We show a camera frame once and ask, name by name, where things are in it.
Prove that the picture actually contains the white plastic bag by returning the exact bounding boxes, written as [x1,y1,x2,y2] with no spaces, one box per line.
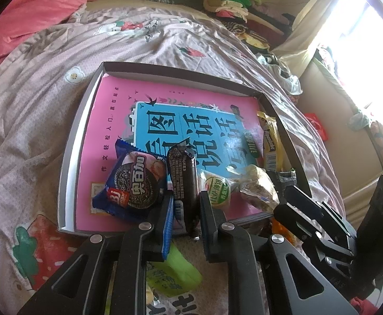
[256,52,302,96]

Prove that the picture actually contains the light green snack packet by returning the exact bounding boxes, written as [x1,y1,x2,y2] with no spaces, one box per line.
[145,241,204,298]

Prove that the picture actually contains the small green chocolate packet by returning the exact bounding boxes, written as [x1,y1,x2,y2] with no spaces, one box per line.
[243,130,264,160]

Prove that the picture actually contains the dark chocolate bar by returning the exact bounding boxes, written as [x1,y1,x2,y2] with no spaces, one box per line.
[167,139,201,237]

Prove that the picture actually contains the orange cracker packet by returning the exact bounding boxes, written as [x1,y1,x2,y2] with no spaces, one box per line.
[270,218,297,247]

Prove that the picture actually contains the white curtain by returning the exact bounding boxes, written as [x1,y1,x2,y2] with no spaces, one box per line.
[273,0,353,60]

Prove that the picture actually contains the pink and blue book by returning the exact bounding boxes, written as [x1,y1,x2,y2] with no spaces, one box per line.
[75,75,275,232]

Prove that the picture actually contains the white packet black print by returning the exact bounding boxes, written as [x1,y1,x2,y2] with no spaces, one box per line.
[148,293,206,315]

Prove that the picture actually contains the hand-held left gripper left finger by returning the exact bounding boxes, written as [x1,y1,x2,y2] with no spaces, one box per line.
[17,192,175,315]

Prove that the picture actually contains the pile of folded clothes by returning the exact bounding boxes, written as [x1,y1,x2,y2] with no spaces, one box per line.
[203,0,297,54]

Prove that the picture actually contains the red plastic bag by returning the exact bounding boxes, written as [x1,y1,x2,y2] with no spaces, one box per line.
[304,113,330,140]

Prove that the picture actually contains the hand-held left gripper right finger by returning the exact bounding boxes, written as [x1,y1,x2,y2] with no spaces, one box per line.
[198,190,360,315]

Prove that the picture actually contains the yellow wafer packet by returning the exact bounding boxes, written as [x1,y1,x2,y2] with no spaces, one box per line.
[256,111,286,172]

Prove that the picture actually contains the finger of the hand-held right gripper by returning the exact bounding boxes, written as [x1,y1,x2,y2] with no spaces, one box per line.
[273,203,353,270]
[284,186,357,257]

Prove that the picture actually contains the blue cookie packet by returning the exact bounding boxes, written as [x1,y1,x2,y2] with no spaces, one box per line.
[91,138,174,222]

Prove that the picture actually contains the pink pillow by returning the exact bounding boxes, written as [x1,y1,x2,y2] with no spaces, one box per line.
[0,0,92,86]

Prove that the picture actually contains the clear nougat packet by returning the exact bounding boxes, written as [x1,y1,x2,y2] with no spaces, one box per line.
[239,165,281,212]

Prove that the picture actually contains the shallow grey cardboard box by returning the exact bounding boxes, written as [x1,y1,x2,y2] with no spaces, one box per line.
[57,61,312,237]

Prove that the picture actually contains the beige bed sheet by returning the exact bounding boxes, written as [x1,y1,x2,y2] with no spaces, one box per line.
[86,0,209,11]

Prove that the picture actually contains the clothes on windowsill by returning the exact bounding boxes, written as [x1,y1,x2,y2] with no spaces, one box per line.
[314,44,383,167]

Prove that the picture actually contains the clear packet green round label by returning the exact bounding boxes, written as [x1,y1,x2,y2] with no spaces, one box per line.
[199,169,242,209]

